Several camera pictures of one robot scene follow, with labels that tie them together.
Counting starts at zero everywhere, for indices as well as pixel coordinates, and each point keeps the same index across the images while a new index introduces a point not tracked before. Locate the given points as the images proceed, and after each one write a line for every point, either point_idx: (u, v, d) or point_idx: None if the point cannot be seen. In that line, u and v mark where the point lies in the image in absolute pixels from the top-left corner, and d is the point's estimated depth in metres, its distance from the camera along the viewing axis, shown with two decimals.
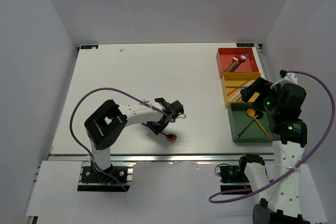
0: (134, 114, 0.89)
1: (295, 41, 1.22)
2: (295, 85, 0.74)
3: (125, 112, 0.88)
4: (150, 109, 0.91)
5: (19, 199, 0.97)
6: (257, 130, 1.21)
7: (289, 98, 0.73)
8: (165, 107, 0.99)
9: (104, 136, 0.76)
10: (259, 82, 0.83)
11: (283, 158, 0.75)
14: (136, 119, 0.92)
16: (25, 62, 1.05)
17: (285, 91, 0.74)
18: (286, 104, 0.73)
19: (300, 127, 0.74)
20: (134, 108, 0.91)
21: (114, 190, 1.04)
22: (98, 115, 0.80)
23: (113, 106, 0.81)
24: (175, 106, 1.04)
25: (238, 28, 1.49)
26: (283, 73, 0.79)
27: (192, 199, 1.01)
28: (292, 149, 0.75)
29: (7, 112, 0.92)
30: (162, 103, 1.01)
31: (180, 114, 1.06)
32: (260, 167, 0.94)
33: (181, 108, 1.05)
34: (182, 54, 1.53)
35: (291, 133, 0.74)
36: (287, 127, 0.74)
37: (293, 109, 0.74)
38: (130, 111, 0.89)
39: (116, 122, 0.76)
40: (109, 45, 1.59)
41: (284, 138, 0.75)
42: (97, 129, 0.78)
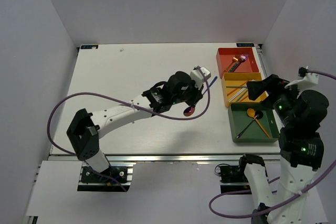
0: (110, 120, 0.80)
1: (296, 41, 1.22)
2: (315, 95, 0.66)
3: (98, 120, 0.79)
4: (132, 108, 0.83)
5: (19, 199, 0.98)
6: (257, 130, 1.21)
7: (306, 114, 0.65)
8: (153, 104, 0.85)
9: (81, 149, 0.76)
10: (272, 81, 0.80)
11: (290, 181, 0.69)
14: (120, 123, 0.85)
16: (25, 62, 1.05)
17: (303, 102, 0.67)
18: (302, 119, 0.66)
19: (315, 148, 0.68)
20: (111, 113, 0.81)
21: (115, 190, 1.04)
22: (73, 126, 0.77)
23: (85, 116, 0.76)
24: (170, 87, 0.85)
25: (238, 28, 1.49)
26: (303, 72, 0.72)
27: (192, 199, 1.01)
28: (301, 173, 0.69)
29: (7, 113, 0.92)
30: (155, 96, 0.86)
31: (183, 87, 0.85)
32: (259, 168, 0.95)
33: (179, 84, 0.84)
34: (182, 54, 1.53)
35: (304, 155, 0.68)
36: (301, 149, 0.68)
37: (310, 124, 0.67)
38: (105, 118, 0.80)
39: (87, 136, 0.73)
40: (109, 45, 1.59)
41: (294, 161, 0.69)
42: (75, 141, 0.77)
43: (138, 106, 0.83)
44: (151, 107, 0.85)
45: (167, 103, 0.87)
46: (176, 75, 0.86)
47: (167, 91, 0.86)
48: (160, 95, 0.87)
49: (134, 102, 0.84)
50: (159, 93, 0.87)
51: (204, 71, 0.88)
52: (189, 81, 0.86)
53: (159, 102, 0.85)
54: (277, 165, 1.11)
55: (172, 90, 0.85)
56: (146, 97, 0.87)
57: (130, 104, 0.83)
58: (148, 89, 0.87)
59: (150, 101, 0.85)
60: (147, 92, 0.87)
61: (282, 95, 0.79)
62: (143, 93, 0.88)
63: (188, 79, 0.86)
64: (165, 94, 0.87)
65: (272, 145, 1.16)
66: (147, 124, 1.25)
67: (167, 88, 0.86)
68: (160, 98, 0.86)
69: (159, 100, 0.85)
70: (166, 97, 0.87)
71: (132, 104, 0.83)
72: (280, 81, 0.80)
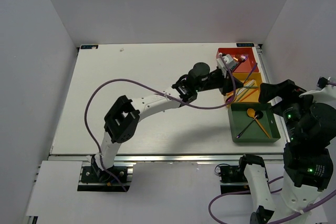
0: (147, 107, 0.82)
1: (296, 41, 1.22)
2: (327, 112, 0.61)
3: (138, 106, 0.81)
4: (165, 98, 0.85)
5: (19, 199, 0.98)
6: (257, 130, 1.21)
7: (315, 130, 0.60)
8: (182, 94, 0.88)
9: (119, 131, 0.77)
10: (287, 85, 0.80)
11: (292, 199, 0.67)
14: (152, 113, 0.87)
16: (25, 62, 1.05)
17: (312, 118, 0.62)
18: (310, 136, 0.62)
19: (323, 169, 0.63)
20: (148, 100, 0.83)
21: (115, 190, 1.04)
22: (113, 112, 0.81)
23: (126, 102, 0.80)
24: (191, 79, 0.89)
25: (238, 28, 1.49)
26: (323, 82, 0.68)
27: (192, 199, 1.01)
28: (305, 193, 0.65)
29: (7, 113, 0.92)
30: (181, 88, 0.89)
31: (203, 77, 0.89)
32: (259, 169, 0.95)
33: (198, 77, 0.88)
34: (182, 54, 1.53)
35: (310, 176, 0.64)
36: (307, 169, 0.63)
37: (318, 142, 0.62)
38: (143, 105, 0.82)
39: (129, 118, 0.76)
40: (109, 45, 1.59)
41: (297, 181, 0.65)
42: (114, 125, 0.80)
43: (170, 96, 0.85)
44: (180, 97, 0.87)
45: (194, 93, 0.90)
46: (196, 67, 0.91)
47: (190, 83, 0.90)
48: (186, 87, 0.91)
49: (166, 92, 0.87)
50: (186, 85, 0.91)
51: (226, 59, 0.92)
52: (208, 71, 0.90)
53: (186, 94, 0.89)
54: (277, 164, 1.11)
55: (194, 82, 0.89)
56: (175, 89, 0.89)
57: (164, 94, 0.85)
58: (176, 83, 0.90)
59: (178, 92, 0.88)
60: (177, 84, 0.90)
61: (295, 104, 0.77)
62: (171, 85, 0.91)
63: (205, 70, 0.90)
64: (189, 85, 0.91)
65: (272, 145, 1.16)
66: (146, 124, 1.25)
67: (189, 81, 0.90)
68: (187, 91, 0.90)
69: (186, 92, 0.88)
70: (191, 88, 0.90)
71: (166, 94, 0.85)
72: (295, 88, 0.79)
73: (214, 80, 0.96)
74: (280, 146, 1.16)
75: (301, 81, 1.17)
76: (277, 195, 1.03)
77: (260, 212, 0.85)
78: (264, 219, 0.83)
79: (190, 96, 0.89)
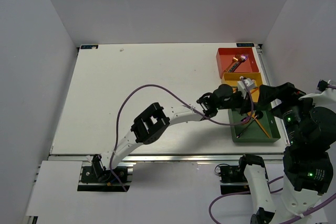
0: (176, 116, 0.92)
1: (296, 41, 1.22)
2: (327, 117, 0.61)
3: (168, 114, 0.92)
4: (191, 110, 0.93)
5: (19, 199, 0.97)
6: (258, 130, 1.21)
7: (315, 135, 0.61)
8: (207, 109, 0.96)
9: (148, 134, 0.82)
10: (287, 89, 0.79)
11: (292, 203, 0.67)
14: (175, 121, 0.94)
16: (25, 62, 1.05)
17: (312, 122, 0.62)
18: (310, 140, 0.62)
19: (323, 173, 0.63)
20: (177, 109, 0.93)
21: (114, 190, 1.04)
22: (145, 115, 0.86)
23: (158, 108, 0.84)
24: (216, 98, 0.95)
25: (239, 28, 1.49)
26: (323, 85, 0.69)
27: (192, 199, 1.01)
28: (305, 197, 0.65)
29: (7, 113, 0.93)
30: (203, 104, 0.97)
31: (226, 98, 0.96)
32: (260, 170, 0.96)
33: (221, 97, 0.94)
34: (181, 54, 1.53)
35: (310, 180, 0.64)
36: (307, 173, 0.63)
37: (318, 146, 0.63)
38: (172, 113, 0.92)
39: (160, 125, 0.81)
40: (109, 45, 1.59)
41: (298, 185, 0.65)
42: (143, 128, 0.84)
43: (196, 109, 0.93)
44: (203, 112, 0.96)
45: (215, 109, 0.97)
46: (220, 88, 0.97)
47: (212, 101, 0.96)
48: (208, 103, 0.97)
49: (191, 105, 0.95)
50: (208, 102, 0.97)
51: (247, 81, 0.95)
52: (231, 93, 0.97)
53: (207, 110, 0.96)
54: (276, 164, 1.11)
55: (216, 101, 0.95)
56: (199, 104, 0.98)
57: (190, 106, 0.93)
58: (200, 98, 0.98)
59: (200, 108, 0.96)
60: (201, 98, 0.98)
61: (294, 107, 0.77)
62: (197, 99, 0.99)
63: (229, 91, 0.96)
64: (212, 103, 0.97)
65: (272, 145, 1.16)
66: None
67: (212, 98, 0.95)
68: (209, 107, 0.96)
69: (208, 108, 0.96)
70: (213, 105, 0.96)
71: (191, 106, 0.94)
72: (295, 92, 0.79)
73: (235, 100, 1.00)
74: (280, 146, 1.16)
75: (301, 81, 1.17)
76: (277, 195, 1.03)
77: (260, 214, 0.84)
78: (264, 220, 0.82)
79: (211, 113, 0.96)
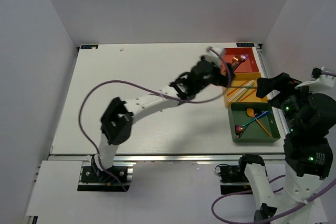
0: (142, 108, 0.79)
1: (296, 41, 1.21)
2: (326, 102, 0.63)
3: (132, 107, 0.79)
4: (161, 98, 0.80)
5: (20, 199, 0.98)
6: (258, 130, 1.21)
7: (314, 120, 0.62)
8: (182, 92, 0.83)
9: (115, 133, 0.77)
10: (282, 79, 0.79)
11: (295, 190, 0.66)
14: (143, 115, 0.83)
16: (25, 62, 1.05)
17: (311, 108, 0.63)
18: (310, 126, 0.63)
19: (324, 157, 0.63)
20: (143, 101, 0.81)
21: (115, 189, 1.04)
22: (109, 114, 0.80)
23: (120, 104, 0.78)
24: (194, 75, 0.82)
25: (239, 28, 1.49)
26: (316, 73, 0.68)
27: (192, 200, 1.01)
28: (306, 182, 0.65)
29: (7, 113, 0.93)
30: (179, 86, 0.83)
31: (205, 77, 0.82)
32: (260, 168, 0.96)
33: (201, 74, 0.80)
34: (182, 54, 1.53)
35: (311, 164, 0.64)
36: (307, 158, 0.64)
37: (317, 131, 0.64)
38: (138, 106, 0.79)
39: (124, 121, 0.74)
40: (109, 45, 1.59)
41: (299, 170, 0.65)
42: (110, 128, 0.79)
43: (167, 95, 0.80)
44: (178, 96, 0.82)
45: (194, 91, 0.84)
46: (201, 63, 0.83)
47: (191, 81, 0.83)
48: (186, 84, 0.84)
49: (163, 92, 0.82)
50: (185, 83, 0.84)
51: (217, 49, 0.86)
52: (211, 68, 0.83)
53: (185, 92, 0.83)
54: (276, 164, 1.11)
55: (195, 80, 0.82)
56: (173, 87, 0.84)
57: (159, 93, 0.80)
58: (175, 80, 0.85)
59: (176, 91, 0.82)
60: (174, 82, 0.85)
61: (292, 96, 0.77)
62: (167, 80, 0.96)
63: (207, 66, 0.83)
64: (189, 83, 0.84)
65: (272, 146, 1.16)
66: (146, 123, 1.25)
67: (190, 77, 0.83)
68: (187, 88, 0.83)
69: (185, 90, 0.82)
70: (191, 86, 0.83)
71: (161, 93, 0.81)
72: (291, 81, 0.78)
73: (214, 77, 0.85)
74: (279, 146, 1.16)
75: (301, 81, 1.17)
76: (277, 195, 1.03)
77: (264, 209, 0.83)
78: (268, 215, 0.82)
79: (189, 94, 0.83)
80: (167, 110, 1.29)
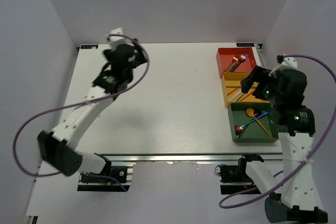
0: (75, 126, 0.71)
1: (296, 41, 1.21)
2: (295, 71, 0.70)
3: (64, 132, 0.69)
4: (89, 105, 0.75)
5: (20, 199, 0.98)
6: (258, 130, 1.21)
7: (292, 86, 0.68)
8: (109, 83, 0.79)
9: (62, 163, 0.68)
10: (256, 72, 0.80)
11: (293, 150, 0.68)
14: (88, 123, 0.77)
16: (25, 62, 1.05)
17: (285, 77, 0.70)
18: (287, 92, 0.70)
19: (307, 115, 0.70)
20: (71, 120, 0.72)
21: (115, 190, 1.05)
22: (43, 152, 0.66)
23: (48, 137, 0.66)
24: (121, 62, 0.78)
25: (239, 28, 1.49)
26: (280, 58, 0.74)
27: (192, 200, 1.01)
28: (300, 140, 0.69)
29: (7, 113, 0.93)
30: (106, 78, 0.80)
31: (130, 59, 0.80)
32: (261, 164, 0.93)
33: (125, 56, 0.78)
34: (182, 54, 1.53)
35: (299, 123, 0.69)
36: (294, 118, 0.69)
37: (296, 97, 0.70)
38: (69, 127, 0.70)
39: (61, 150, 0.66)
40: (109, 45, 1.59)
41: (291, 130, 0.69)
42: (54, 163, 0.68)
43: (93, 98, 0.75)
44: (107, 92, 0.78)
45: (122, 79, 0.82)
46: (119, 48, 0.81)
47: (116, 68, 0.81)
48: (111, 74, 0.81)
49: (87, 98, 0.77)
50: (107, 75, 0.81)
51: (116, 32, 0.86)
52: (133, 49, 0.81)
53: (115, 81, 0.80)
54: (276, 164, 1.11)
55: (122, 65, 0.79)
56: (97, 86, 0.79)
57: (85, 102, 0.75)
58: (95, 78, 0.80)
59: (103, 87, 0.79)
60: (95, 80, 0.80)
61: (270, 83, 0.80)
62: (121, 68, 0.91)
63: (129, 48, 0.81)
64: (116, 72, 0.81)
65: (272, 146, 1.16)
66: (146, 123, 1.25)
67: (117, 65, 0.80)
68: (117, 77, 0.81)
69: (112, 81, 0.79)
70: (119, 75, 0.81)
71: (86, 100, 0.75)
72: (264, 70, 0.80)
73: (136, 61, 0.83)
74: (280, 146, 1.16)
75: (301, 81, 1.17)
76: None
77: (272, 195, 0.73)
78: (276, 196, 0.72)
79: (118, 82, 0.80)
80: (167, 110, 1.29)
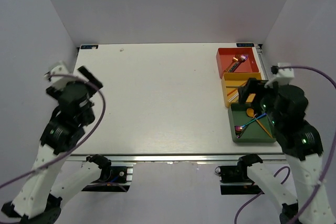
0: (32, 199, 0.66)
1: (296, 41, 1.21)
2: (292, 88, 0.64)
3: (23, 208, 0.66)
4: (42, 172, 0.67)
5: None
6: (258, 130, 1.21)
7: (292, 107, 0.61)
8: (58, 138, 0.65)
9: None
10: (251, 84, 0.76)
11: (306, 175, 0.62)
14: (49, 181, 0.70)
16: (25, 62, 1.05)
17: (284, 98, 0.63)
18: (290, 113, 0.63)
19: (313, 135, 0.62)
20: (27, 191, 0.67)
21: (115, 190, 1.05)
22: None
23: None
24: (68, 110, 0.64)
25: (239, 28, 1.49)
26: (274, 69, 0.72)
27: (192, 200, 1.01)
28: (311, 162, 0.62)
29: (7, 113, 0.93)
30: (53, 132, 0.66)
31: (81, 103, 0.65)
32: (261, 167, 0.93)
33: (74, 102, 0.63)
34: (182, 54, 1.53)
35: (306, 146, 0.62)
36: (301, 141, 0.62)
37: (298, 116, 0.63)
38: (25, 201, 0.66)
39: None
40: (109, 45, 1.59)
41: (300, 155, 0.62)
42: None
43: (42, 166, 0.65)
44: (56, 152, 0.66)
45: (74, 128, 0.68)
46: (66, 91, 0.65)
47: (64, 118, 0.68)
48: (60, 124, 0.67)
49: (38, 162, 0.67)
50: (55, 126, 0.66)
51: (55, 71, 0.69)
52: (84, 91, 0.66)
53: (66, 134, 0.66)
54: (275, 164, 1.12)
55: (71, 114, 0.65)
56: (44, 145, 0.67)
57: (34, 169, 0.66)
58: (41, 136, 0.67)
59: (53, 146, 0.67)
60: (42, 135, 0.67)
61: (267, 95, 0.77)
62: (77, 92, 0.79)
63: (78, 91, 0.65)
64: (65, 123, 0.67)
65: (272, 146, 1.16)
66: (146, 123, 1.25)
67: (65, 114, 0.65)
68: (67, 129, 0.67)
69: (61, 135, 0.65)
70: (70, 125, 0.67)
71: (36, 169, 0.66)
72: (259, 82, 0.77)
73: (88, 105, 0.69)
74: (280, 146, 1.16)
75: (301, 81, 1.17)
76: None
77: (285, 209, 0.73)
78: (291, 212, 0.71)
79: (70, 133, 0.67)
80: (167, 110, 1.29)
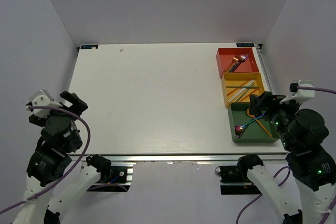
0: None
1: (296, 41, 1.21)
2: (309, 116, 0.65)
3: None
4: (32, 200, 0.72)
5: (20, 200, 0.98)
6: (257, 130, 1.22)
7: (311, 136, 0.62)
8: (44, 170, 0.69)
9: None
10: (266, 98, 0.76)
11: (316, 203, 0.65)
14: (42, 207, 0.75)
16: (26, 62, 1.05)
17: (302, 127, 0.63)
18: (307, 142, 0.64)
19: (329, 166, 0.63)
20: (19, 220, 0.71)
21: (115, 190, 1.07)
22: None
23: None
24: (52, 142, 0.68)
25: (238, 28, 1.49)
26: (294, 87, 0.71)
27: (192, 199, 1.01)
28: (323, 192, 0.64)
29: (7, 113, 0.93)
30: (39, 164, 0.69)
31: (65, 134, 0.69)
32: (262, 171, 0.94)
33: (59, 132, 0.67)
34: (182, 54, 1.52)
35: (321, 176, 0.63)
36: (316, 172, 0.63)
37: (315, 146, 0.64)
38: None
39: None
40: (109, 45, 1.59)
41: (314, 185, 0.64)
42: None
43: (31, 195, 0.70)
44: (44, 184, 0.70)
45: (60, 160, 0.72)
46: (50, 123, 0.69)
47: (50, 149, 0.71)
48: (46, 154, 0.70)
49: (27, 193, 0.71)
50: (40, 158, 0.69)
51: (35, 100, 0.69)
52: (67, 122, 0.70)
53: (52, 164, 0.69)
54: (275, 164, 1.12)
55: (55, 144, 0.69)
56: (31, 178, 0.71)
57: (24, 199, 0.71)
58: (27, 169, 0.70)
59: (39, 177, 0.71)
60: (28, 169, 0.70)
61: (280, 111, 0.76)
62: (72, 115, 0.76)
63: (62, 123, 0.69)
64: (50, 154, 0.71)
65: (272, 146, 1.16)
66: (146, 123, 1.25)
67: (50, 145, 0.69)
68: (51, 160, 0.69)
69: (46, 167, 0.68)
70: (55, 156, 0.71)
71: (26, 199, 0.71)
72: (274, 97, 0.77)
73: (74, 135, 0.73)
74: (280, 146, 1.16)
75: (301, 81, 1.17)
76: None
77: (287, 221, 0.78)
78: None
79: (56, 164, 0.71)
80: (167, 110, 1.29)
